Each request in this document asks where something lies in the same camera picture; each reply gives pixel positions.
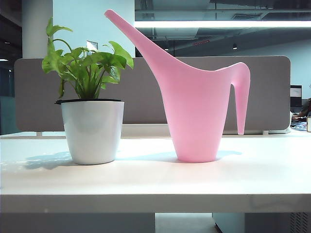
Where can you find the pink plastic watering can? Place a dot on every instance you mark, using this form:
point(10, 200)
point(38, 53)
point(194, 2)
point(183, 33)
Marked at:
point(196, 109)

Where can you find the white glossy plant pot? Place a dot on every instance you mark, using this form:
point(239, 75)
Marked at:
point(92, 133)

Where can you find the grey fabric desk partition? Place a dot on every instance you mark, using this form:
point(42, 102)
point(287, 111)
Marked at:
point(145, 97)

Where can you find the green leafy houseplant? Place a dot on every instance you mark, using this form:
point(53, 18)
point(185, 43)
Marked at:
point(102, 58)

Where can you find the black inner pot rim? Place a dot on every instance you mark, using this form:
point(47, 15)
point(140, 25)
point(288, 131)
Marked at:
point(73, 101)

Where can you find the red illuminated ceiling sign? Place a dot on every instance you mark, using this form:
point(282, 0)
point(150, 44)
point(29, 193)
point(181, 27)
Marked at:
point(201, 43)

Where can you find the black ceiling spotlight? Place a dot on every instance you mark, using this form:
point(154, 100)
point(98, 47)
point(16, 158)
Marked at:
point(235, 46)

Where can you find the long white ceiling light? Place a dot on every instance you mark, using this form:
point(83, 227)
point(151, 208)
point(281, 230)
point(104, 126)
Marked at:
point(218, 24)

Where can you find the grey table support panel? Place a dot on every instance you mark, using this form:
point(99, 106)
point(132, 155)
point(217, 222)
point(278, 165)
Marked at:
point(73, 223)

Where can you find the ceiling air vent grille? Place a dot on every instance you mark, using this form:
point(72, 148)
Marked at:
point(247, 16)

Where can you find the black computer monitor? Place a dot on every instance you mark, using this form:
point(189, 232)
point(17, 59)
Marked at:
point(296, 95)

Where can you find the blue patterned cloth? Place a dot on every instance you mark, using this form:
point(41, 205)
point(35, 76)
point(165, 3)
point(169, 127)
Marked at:
point(298, 126)

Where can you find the seated person in background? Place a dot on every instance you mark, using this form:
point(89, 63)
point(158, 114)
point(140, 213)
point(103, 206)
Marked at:
point(306, 108)

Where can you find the small beige box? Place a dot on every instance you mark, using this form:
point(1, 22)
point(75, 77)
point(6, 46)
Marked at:
point(309, 124)

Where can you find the small paper wall sign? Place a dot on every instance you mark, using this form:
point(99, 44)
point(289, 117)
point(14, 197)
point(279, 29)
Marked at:
point(92, 45)

